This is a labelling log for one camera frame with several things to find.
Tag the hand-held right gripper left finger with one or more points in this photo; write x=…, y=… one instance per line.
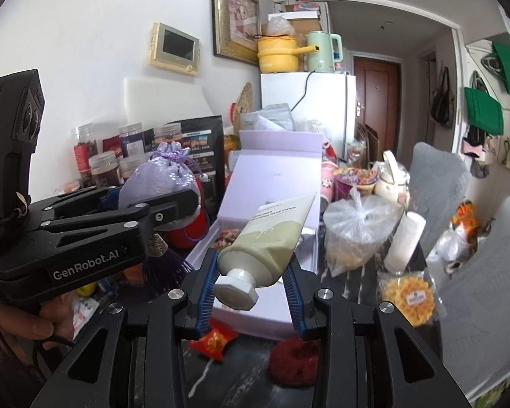
x=204, y=291

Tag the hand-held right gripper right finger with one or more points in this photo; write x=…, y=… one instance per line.
x=295, y=299

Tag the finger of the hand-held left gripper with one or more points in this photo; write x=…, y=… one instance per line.
x=170, y=208
x=110, y=197

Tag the lavender sachet pouch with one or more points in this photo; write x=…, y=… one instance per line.
x=161, y=176

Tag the green hand cream tube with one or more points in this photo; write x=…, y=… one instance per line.
x=272, y=238

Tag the lavender gift box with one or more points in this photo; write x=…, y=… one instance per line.
x=272, y=170

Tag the person's left hand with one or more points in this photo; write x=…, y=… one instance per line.
x=29, y=318

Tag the red plastic container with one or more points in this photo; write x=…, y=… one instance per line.
x=191, y=233

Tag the clear jar red label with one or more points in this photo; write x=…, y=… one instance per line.
x=85, y=153

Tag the red foil packet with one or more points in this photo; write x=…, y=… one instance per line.
x=212, y=342

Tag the clear jar purple label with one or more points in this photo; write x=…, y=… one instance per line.
x=131, y=142

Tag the dark red scrunchie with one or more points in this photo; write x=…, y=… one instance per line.
x=295, y=363

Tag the black foil pouch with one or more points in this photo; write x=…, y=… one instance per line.
x=206, y=136

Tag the tied clear plastic bag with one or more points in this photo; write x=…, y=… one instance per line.
x=357, y=233

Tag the waffle snack packet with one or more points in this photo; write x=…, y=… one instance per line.
x=408, y=295

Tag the pink panda cup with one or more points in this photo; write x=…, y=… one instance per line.
x=328, y=182

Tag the white paper roll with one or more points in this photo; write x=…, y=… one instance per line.
x=406, y=242

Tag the woven straw fan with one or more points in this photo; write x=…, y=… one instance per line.
x=244, y=104

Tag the silver zip bag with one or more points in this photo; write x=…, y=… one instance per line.
x=267, y=117

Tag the purple instant noodle cup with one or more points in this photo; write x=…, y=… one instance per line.
x=352, y=178

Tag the cream water bottle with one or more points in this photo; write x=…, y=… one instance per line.
x=389, y=182

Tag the flat cardboard pieces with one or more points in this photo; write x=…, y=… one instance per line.
x=372, y=140

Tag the grey padded chair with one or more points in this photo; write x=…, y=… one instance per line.
x=437, y=182
x=488, y=297

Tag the yellow cooking pot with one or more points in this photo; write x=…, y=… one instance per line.
x=278, y=57

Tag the orange tiger plush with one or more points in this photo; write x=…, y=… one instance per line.
x=465, y=221

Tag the white fridge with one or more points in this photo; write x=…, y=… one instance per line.
x=327, y=106

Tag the gold framed picture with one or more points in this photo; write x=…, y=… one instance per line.
x=236, y=12

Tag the green electric kettle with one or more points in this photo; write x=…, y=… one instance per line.
x=321, y=53

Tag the brown door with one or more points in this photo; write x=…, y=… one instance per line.
x=376, y=93

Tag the cardboard box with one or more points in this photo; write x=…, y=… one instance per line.
x=306, y=19

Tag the dark hanging bag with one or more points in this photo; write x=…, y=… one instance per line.
x=442, y=102

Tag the wall intercom panel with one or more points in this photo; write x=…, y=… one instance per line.
x=174, y=49

